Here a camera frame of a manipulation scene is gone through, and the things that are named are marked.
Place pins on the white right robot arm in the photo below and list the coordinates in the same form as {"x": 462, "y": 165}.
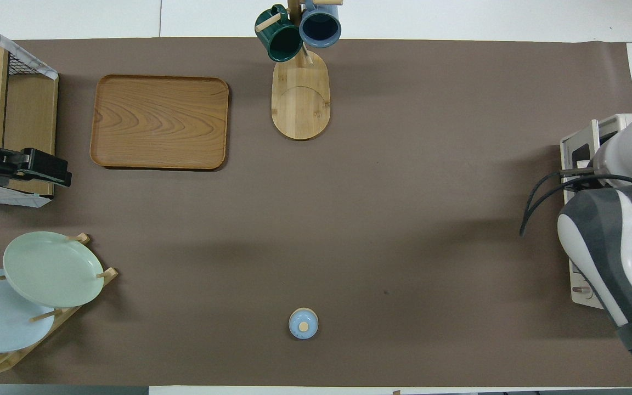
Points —
{"x": 618, "y": 241}

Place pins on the beige oven knob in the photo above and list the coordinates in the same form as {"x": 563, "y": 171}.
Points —
{"x": 579, "y": 289}

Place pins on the white toaster oven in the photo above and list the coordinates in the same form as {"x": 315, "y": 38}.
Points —
{"x": 618, "y": 123}

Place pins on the white checked cloth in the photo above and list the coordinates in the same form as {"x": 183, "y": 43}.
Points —
{"x": 36, "y": 63}
{"x": 14, "y": 197}

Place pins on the wooden shelf box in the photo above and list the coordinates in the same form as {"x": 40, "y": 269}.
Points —
{"x": 30, "y": 120}

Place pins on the pale green plate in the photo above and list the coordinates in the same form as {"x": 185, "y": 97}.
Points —
{"x": 47, "y": 269}

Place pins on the wooden serving tray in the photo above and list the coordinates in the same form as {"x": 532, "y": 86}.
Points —
{"x": 157, "y": 120}

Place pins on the wooden plate rack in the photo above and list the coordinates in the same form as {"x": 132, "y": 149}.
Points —
{"x": 108, "y": 272}

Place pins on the wooden mug tree stand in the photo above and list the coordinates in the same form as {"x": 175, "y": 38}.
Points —
{"x": 300, "y": 104}

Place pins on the dark green mug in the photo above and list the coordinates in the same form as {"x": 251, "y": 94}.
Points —
{"x": 280, "y": 44}

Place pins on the blue mug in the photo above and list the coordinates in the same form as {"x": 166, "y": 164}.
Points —
{"x": 320, "y": 27}

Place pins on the brown table mat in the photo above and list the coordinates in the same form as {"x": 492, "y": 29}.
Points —
{"x": 431, "y": 164}

